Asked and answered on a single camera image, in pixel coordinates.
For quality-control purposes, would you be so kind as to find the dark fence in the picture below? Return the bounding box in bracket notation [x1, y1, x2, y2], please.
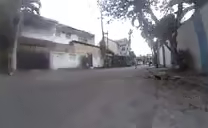
[104, 54, 135, 68]

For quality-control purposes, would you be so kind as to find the pale building with balcony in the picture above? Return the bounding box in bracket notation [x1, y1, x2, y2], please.
[106, 37, 133, 67]

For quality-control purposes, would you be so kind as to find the utility pole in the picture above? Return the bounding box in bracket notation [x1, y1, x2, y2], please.
[99, 6, 110, 68]

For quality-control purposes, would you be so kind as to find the grey asphalt road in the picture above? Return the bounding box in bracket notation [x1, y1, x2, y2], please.
[0, 65, 208, 128]

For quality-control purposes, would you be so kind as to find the white two-storey building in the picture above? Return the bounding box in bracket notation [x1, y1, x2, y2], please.
[11, 12, 105, 71]

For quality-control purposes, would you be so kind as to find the row of trees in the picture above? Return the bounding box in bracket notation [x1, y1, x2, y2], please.
[97, 0, 206, 69]

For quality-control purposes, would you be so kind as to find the dirt roadside strip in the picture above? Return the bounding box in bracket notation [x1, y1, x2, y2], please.
[145, 66, 208, 114]

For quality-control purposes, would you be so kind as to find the grey pole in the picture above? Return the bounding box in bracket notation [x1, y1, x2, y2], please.
[8, 13, 24, 76]

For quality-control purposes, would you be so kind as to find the blue pole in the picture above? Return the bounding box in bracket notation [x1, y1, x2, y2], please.
[191, 8, 208, 75]

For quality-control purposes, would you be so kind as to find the dark tree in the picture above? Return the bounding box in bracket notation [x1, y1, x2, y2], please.
[0, 0, 42, 73]

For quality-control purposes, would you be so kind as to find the white wall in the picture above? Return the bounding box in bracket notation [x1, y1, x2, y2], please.
[158, 0, 208, 73]

